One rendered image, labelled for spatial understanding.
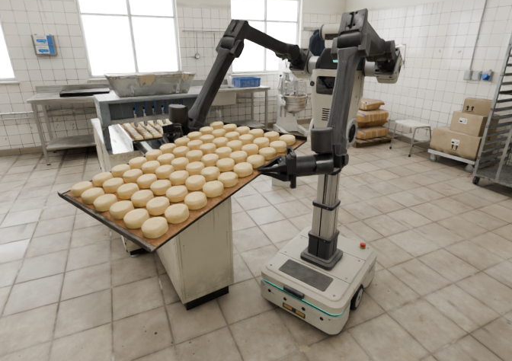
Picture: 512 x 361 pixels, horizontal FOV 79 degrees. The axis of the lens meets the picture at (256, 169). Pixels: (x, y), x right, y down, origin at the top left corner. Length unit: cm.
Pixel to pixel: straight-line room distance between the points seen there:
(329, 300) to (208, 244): 72
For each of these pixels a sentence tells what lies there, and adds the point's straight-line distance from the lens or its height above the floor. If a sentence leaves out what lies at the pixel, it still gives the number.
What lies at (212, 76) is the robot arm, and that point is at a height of 137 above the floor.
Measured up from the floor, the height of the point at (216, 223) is 56.
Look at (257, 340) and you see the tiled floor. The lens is 191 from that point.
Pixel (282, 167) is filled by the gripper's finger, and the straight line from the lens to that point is 81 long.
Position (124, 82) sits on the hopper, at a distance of 217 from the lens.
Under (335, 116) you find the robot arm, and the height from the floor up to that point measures 129.
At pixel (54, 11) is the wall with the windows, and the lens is 552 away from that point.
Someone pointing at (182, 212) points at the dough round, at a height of 115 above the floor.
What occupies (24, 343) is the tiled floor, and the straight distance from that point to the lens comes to 227.
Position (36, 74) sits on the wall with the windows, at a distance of 556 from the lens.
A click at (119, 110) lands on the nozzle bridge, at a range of 223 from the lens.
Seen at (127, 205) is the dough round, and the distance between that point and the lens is 76.
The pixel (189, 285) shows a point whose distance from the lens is 193.
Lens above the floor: 147
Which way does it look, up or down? 21 degrees down
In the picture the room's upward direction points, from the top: straight up
